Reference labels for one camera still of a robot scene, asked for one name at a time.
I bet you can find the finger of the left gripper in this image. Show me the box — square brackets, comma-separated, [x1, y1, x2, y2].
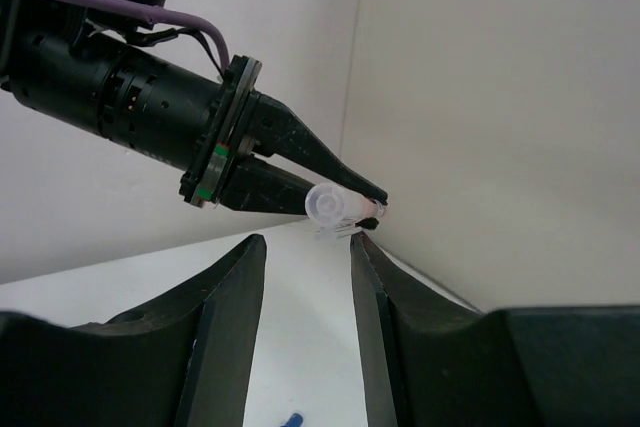
[219, 154, 379, 231]
[246, 94, 388, 202]

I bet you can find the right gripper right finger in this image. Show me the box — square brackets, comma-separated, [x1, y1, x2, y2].
[350, 235, 639, 426]

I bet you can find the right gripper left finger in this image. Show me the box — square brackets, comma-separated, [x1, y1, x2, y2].
[1, 234, 267, 426]

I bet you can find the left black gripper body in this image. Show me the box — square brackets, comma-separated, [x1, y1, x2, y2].
[4, 30, 263, 207]

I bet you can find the dark red pen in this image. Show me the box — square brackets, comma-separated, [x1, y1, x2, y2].
[304, 183, 386, 240]

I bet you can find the blue capped spray bottle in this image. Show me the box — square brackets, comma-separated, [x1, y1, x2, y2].
[279, 412, 305, 427]

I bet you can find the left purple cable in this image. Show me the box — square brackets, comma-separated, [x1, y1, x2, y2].
[0, 0, 232, 68]

